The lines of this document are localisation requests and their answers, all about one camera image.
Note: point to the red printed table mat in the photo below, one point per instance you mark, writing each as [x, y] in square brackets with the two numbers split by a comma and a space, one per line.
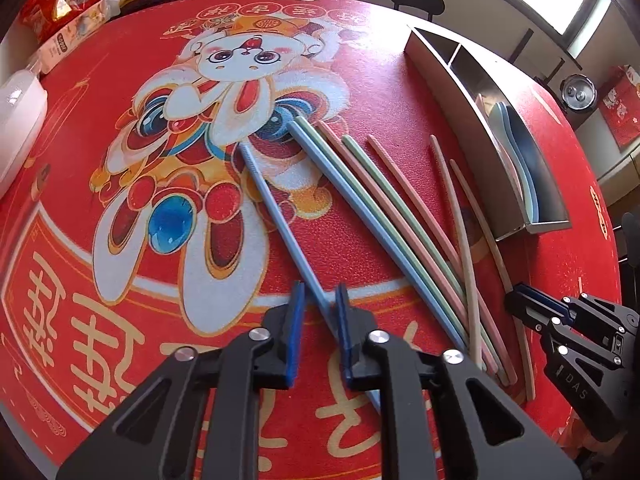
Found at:
[150, 240]

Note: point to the steel pressure cooker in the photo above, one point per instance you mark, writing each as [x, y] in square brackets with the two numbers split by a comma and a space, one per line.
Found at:
[577, 92]

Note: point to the green chopstick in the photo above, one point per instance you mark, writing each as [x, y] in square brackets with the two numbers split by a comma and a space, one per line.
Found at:
[306, 125]
[350, 144]

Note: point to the red printed fridge cover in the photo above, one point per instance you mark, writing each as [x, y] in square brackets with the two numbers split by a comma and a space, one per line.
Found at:
[620, 105]

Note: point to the green spoon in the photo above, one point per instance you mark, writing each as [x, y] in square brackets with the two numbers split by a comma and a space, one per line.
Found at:
[497, 125]

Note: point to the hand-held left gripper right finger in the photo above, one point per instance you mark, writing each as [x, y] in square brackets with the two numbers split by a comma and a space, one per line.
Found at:
[344, 330]

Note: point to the dark framed window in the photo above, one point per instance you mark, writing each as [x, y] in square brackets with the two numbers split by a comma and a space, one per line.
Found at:
[540, 0]

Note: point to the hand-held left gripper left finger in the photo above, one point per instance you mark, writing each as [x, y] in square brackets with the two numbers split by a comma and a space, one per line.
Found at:
[296, 330]

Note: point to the pink spoon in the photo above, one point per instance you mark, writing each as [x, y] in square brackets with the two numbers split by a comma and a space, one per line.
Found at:
[479, 105]

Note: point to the red snack bag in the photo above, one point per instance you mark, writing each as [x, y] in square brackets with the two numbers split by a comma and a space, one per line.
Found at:
[60, 0]

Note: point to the perforated metal utensil tray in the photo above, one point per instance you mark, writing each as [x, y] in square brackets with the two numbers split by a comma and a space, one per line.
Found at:
[450, 95]

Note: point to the blue chopstick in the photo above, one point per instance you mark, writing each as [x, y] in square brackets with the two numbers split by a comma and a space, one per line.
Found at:
[280, 230]
[295, 127]

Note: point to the white round container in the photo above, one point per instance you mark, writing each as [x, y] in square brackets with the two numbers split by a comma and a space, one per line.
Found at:
[17, 125]

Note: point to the pink white bottle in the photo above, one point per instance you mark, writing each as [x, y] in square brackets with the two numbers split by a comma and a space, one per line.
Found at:
[70, 40]

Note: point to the dark metal frame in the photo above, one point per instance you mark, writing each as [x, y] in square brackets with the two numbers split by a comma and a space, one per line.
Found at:
[522, 50]

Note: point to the beige chopstick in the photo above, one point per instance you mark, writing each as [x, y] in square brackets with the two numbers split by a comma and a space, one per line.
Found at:
[467, 195]
[465, 260]

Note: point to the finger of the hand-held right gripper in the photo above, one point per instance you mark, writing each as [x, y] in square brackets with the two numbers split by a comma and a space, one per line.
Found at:
[527, 312]
[542, 297]

